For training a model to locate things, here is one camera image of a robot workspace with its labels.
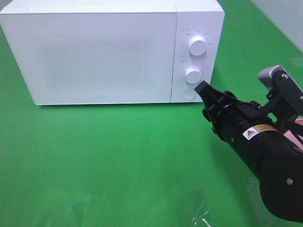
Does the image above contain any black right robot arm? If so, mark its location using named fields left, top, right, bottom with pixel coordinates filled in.
left=195, top=81, right=303, bottom=223

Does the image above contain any white microwave door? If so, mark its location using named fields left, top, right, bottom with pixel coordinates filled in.
left=0, top=13, right=177, bottom=105

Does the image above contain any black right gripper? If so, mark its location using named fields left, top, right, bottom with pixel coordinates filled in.
left=194, top=80, right=276, bottom=144

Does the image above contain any upper white dial knob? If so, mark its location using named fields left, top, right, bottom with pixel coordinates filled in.
left=188, top=35, right=207, bottom=56

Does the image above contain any pink plate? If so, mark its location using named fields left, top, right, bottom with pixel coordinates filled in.
left=283, top=118, right=303, bottom=149

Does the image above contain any white dial knob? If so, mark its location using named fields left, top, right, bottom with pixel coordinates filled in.
left=188, top=35, right=207, bottom=56
left=185, top=67, right=202, bottom=84

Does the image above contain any lower white dial knob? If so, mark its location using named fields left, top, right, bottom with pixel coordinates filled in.
left=185, top=67, right=202, bottom=84

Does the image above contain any round door release button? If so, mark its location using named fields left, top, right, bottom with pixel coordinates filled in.
left=182, top=88, right=197, bottom=100

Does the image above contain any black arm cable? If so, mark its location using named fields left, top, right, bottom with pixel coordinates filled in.
left=283, top=119, right=303, bottom=146

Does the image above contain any white microwave oven body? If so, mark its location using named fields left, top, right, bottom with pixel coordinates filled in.
left=0, top=0, right=225, bottom=103

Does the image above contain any green table mat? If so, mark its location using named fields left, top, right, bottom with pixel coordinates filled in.
left=0, top=31, right=297, bottom=227

